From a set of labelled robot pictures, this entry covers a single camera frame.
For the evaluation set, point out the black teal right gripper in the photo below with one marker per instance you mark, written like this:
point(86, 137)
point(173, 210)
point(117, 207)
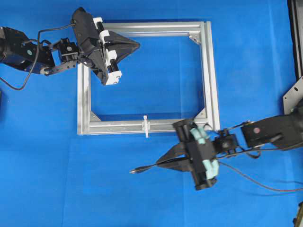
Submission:
point(195, 153)

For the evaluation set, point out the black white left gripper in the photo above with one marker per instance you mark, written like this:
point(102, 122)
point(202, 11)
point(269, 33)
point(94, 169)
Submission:
point(91, 38)

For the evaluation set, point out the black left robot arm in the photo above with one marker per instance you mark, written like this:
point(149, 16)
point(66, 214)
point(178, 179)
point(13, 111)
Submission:
point(39, 56)

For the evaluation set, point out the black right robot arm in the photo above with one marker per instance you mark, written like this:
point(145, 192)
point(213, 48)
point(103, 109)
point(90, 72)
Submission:
point(285, 132)

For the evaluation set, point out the white zip tie loop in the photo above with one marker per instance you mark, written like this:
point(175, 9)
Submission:
point(146, 126)

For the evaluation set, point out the blue table mat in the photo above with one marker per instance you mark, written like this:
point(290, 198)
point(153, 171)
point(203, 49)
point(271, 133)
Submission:
point(52, 177)

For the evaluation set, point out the black metal stand right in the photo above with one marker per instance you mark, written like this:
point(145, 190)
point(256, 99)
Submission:
point(295, 11)

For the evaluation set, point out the aluminium extrusion frame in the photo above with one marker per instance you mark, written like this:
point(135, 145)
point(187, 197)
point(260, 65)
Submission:
point(198, 31)

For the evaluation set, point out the grey metal bracket plate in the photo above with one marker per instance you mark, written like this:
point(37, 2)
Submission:
point(293, 96)

